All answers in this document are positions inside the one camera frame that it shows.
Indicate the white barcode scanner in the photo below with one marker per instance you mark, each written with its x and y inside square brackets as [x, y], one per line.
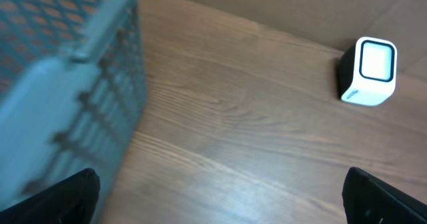
[367, 72]

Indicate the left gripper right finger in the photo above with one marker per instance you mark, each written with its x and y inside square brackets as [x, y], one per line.
[367, 199]

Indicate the grey plastic mesh basket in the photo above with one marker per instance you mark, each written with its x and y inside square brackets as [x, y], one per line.
[73, 89]

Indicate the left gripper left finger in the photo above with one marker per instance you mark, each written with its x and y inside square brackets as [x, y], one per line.
[70, 201]

